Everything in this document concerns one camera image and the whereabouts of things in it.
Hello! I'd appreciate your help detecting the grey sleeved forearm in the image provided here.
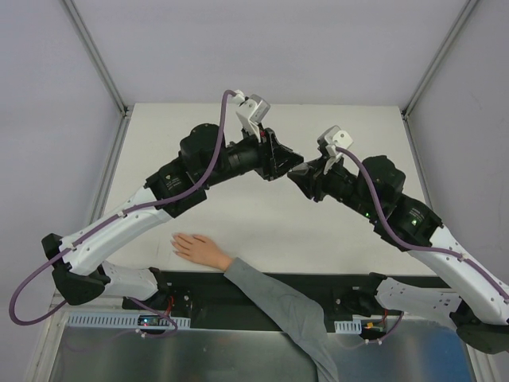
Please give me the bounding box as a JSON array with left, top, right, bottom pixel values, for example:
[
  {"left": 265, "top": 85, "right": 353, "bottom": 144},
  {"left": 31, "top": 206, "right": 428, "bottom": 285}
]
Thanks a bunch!
[{"left": 224, "top": 259, "right": 340, "bottom": 381}]

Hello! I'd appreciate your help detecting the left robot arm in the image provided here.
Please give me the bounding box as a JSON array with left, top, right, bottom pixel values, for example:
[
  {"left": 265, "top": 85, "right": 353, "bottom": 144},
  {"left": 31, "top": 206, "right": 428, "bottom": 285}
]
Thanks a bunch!
[{"left": 41, "top": 123, "right": 304, "bottom": 310}]

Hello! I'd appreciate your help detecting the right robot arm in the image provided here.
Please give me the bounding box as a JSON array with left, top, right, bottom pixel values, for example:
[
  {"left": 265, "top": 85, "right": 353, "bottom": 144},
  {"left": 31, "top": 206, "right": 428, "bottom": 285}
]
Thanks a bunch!
[{"left": 288, "top": 155, "right": 508, "bottom": 354}]

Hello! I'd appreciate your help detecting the person's hand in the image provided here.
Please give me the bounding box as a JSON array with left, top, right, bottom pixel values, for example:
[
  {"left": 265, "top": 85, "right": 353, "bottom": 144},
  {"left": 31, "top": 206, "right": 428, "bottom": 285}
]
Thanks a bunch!
[{"left": 171, "top": 233, "right": 233, "bottom": 272}]

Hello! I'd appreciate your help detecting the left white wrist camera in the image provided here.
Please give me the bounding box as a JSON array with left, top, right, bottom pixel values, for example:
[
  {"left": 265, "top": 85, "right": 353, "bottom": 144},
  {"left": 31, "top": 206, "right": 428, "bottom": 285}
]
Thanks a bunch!
[{"left": 232, "top": 90, "right": 271, "bottom": 142}]

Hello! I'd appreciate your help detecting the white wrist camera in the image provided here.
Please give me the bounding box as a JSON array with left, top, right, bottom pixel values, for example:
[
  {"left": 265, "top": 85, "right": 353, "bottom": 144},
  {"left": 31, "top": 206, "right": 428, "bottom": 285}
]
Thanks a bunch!
[
  {"left": 232, "top": 90, "right": 271, "bottom": 142},
  {"left": 317, "top": 125, "right": 353, "bottom": 175}
]

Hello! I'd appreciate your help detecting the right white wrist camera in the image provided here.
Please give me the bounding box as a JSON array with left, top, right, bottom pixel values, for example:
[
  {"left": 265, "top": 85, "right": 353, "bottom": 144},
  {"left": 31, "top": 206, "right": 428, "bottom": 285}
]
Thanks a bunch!
[{"left": 317, "top": 125, "right": 353, "bottom": 175}]

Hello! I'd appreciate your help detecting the right white cable duct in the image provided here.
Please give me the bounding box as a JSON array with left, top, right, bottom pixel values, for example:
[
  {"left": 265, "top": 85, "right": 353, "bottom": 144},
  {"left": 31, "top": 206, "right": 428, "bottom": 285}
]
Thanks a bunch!
[{"left": 334, "top": 319, "right": 363, "bottom": 335}]

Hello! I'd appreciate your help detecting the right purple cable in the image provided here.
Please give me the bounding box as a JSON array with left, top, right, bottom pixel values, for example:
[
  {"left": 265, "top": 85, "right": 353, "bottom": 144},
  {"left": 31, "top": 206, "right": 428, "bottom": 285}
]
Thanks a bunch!
[{"left": 336, "top": 146, "right": 509, "bottom": 302}]

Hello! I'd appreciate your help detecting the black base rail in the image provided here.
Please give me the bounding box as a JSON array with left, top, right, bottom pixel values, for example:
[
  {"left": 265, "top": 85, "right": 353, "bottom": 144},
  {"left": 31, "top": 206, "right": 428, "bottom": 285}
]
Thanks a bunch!
[{"left": 120, "top": 271, "right": 388, "bottom": 333}]

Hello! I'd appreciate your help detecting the right aluminium frame post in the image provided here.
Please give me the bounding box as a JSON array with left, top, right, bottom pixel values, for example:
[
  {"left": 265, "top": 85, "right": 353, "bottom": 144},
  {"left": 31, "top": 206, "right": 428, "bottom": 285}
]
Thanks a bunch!
[{"left": 401, "top": 0, "right": 480, "bottom": 120}]

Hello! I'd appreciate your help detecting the aluminium frame post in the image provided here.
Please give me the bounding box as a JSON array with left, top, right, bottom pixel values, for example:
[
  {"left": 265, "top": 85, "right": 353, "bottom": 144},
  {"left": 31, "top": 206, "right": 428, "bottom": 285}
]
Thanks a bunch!
[
  {"left": 63, "top": 0, "right": 128, "bottom": 111},
  {"left": 401, "top": 0, "right": 480, "bottom": 120}
]

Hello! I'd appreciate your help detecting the left aluminium frame post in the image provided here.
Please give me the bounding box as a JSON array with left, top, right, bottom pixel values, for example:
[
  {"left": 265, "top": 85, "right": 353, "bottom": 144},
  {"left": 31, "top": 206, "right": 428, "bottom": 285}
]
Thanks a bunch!
[{"left": 63, "top": 0, "right": 128, "bottom": 111}]

